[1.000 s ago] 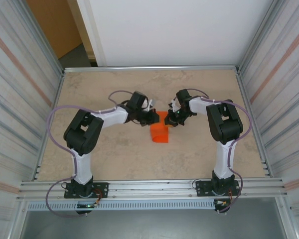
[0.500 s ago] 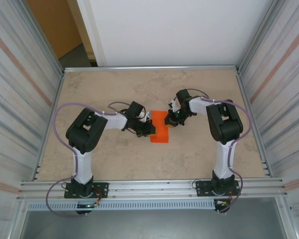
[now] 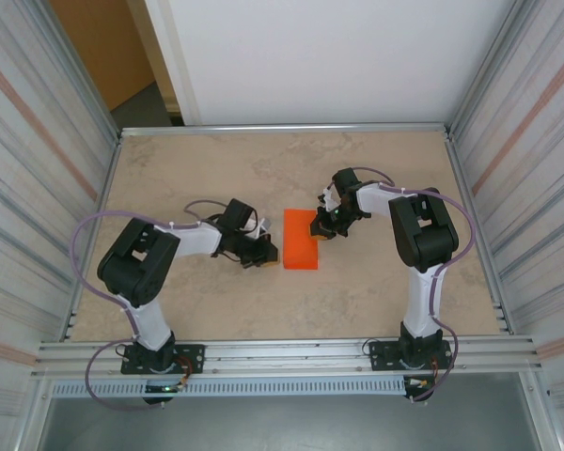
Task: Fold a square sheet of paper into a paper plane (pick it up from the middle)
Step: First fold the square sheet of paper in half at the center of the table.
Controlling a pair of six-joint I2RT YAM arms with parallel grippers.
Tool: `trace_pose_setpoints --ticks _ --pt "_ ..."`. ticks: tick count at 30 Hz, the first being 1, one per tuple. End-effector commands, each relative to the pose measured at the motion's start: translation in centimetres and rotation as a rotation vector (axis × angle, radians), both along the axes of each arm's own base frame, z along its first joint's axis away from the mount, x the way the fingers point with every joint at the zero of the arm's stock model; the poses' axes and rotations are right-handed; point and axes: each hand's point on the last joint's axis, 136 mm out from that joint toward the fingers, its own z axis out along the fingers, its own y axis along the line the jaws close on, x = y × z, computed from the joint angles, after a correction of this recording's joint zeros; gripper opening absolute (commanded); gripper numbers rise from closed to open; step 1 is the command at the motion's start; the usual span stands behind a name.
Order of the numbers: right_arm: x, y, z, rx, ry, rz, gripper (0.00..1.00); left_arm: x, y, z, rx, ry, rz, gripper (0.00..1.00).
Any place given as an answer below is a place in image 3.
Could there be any orange paper sheet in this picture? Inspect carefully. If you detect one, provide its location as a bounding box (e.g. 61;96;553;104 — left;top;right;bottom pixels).
282;208;321;272

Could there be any grey metal sheet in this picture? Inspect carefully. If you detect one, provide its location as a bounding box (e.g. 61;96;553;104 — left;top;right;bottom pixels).
37;373;544;451

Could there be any small black controller board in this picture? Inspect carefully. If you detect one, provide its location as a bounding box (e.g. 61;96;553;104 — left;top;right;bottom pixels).
402;375;434;403
143;381;176;406

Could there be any translucent corrugated side panel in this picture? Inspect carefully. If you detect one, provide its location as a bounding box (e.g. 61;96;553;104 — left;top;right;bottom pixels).
0;0;123;405
444;0;564;405

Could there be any brown wooden door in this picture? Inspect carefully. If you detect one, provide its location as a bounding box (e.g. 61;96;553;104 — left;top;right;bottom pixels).
50;0;160;114

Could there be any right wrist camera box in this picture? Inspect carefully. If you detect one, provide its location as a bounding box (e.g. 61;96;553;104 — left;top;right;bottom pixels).
319;186;342;212

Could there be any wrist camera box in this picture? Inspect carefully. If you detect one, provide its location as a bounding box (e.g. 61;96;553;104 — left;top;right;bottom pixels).
249;217;274;239
319;186;342;212

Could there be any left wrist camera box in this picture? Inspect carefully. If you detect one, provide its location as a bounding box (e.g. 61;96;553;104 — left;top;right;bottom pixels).
249;217;274;239

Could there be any aluminium table end rail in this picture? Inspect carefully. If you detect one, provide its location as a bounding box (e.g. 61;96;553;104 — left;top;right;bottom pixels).
118;122;454;139

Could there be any long aluminium mounting rail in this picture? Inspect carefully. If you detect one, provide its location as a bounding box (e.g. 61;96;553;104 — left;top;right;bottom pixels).
30;334;545;378

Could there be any aluminium table side rail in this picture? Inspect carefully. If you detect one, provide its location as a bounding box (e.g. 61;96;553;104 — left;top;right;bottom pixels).
64;132;125;342
444;130;516;335

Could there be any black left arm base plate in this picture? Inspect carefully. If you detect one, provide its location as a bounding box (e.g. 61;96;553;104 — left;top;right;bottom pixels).
120;343;206;376

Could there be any grey slotted cable duct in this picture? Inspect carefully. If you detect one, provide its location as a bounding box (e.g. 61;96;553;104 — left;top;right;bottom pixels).
50;378;409;398

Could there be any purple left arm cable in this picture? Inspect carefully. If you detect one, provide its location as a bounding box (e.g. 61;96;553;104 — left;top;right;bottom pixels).
70;199;229;413

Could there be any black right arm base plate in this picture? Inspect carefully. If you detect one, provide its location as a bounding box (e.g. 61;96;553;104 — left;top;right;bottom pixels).
368;338;455;372

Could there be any white door frame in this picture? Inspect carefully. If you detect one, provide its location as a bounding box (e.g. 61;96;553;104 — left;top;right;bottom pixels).
143;0;203;127

